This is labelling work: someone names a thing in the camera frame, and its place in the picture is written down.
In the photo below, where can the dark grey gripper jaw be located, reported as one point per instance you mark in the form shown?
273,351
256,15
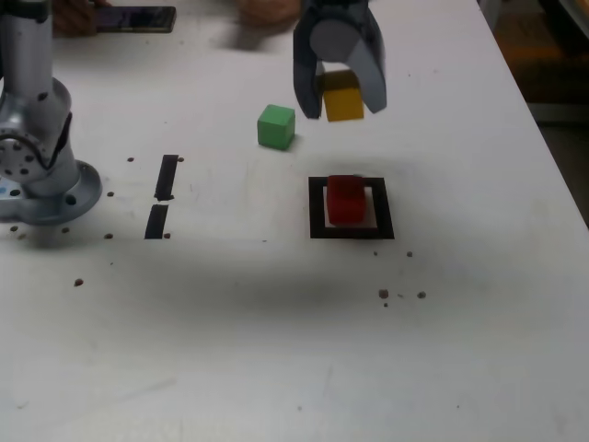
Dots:
303,78

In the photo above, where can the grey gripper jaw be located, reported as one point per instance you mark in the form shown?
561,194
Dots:
373,69

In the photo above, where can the yellow cube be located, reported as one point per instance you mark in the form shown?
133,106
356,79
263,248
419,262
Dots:
343,103

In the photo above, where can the green cube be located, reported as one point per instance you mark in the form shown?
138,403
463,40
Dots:
273,131

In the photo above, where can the red cube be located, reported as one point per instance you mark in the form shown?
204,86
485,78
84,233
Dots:
347,202

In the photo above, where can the black smartphone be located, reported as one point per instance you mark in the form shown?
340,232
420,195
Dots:
138,19

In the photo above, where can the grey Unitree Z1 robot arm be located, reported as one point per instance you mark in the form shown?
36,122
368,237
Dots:
32,119

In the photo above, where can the black tape square outline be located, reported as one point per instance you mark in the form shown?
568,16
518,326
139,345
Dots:
317,207

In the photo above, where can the person's left hand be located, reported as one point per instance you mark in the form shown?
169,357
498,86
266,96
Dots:
269,10

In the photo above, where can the person's right hand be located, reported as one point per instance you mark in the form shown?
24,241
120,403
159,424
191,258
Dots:
73,18

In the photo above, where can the black tape strip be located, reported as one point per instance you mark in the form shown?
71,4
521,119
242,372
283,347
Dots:
165,177

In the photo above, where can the grey metal beam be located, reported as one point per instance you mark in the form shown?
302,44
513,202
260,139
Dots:
559,112

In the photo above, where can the grey metal post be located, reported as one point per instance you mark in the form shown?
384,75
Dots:
488,11

